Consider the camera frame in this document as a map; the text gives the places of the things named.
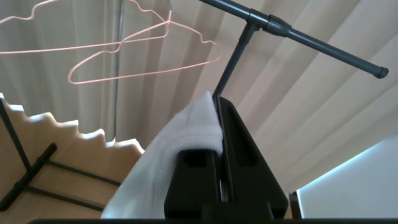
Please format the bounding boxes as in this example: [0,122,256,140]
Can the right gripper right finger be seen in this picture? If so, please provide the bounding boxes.
[214,96,289,218]

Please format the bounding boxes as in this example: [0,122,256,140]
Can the black clothes rack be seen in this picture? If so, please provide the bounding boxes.
[0,0,389,213]

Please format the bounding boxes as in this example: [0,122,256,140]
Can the white printed t-shirt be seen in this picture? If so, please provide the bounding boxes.
[101,91,224,219]

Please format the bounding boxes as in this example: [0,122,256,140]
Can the pink clothes hanger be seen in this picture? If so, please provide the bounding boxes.
[0,0,171,56]
[67,11,222,85]

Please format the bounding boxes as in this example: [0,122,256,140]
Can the beige curtain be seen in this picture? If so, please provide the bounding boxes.
[0,0,398,194]

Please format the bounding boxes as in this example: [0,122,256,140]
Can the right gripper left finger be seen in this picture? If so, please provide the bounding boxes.
[164,149,223,218]

